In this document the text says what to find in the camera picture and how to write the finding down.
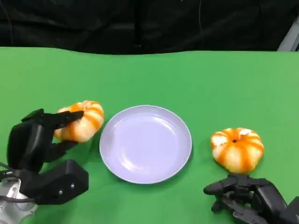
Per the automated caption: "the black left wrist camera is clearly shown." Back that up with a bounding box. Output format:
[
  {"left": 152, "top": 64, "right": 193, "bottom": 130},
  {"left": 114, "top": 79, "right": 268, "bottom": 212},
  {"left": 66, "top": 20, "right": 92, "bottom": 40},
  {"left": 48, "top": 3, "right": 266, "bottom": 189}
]
[{"left": 20, "top": 160, "right": 89, "bottom": 206}]

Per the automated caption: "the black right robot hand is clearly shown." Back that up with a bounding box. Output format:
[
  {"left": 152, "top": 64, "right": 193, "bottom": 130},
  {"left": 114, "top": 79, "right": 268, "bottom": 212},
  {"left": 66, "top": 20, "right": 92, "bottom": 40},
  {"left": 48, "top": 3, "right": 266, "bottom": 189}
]
[{"left": 203, "top": 174, "right": 288, "bottom": 224}]

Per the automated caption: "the grey metal frame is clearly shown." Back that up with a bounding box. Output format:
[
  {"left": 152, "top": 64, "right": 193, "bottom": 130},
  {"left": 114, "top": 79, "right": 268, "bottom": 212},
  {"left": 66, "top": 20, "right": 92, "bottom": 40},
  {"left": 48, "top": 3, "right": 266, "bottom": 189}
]
[{"left": 277, "top": 17, "right": 299, "bottom": 52}]

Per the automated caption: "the black backdrop cloth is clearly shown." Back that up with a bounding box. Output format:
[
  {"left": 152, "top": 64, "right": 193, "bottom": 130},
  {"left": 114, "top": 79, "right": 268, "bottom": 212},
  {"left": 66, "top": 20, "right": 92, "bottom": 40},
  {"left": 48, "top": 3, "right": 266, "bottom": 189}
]
[{"left": 0, "top": 0, "right": 299, "bottom": 56}]

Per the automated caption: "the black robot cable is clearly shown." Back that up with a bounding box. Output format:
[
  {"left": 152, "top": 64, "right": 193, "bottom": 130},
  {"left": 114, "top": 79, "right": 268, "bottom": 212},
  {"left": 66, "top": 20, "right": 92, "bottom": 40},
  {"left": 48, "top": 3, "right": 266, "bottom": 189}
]
[{"left": 0, "top": 162, "right": 14, "bottom": 175}]

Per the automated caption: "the orange and white bread roll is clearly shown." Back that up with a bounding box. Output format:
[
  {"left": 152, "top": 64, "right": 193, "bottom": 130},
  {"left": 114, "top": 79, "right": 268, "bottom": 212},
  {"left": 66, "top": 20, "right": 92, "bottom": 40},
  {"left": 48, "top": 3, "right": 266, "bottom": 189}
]
[
  {"left": 211, "top": 127, "right": 264, "bottom": 175},
  {"left": 54, "top": 100, "right": 105, "bottom": 143}
]

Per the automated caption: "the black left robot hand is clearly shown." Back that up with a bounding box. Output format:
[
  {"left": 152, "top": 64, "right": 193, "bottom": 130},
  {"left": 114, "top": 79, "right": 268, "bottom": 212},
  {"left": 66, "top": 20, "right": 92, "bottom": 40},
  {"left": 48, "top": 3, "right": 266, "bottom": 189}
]
[{"left": 6, "top": 108, "right": 85, "bottom": 173}]

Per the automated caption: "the green table cloth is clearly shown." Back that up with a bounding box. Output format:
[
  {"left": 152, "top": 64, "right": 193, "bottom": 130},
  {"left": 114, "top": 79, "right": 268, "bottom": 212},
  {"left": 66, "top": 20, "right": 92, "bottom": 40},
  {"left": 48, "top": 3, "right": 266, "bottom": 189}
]
[{"left": 0, "top": 46, "right": 299, "bottom": 224}]

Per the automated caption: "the lilac plate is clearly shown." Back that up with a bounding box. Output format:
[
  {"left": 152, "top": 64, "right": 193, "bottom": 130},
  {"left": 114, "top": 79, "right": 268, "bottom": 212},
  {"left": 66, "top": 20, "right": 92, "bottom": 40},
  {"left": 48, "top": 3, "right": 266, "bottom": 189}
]
[{"left": 99, "top": 105, "right": 193, "bottom": 185}]

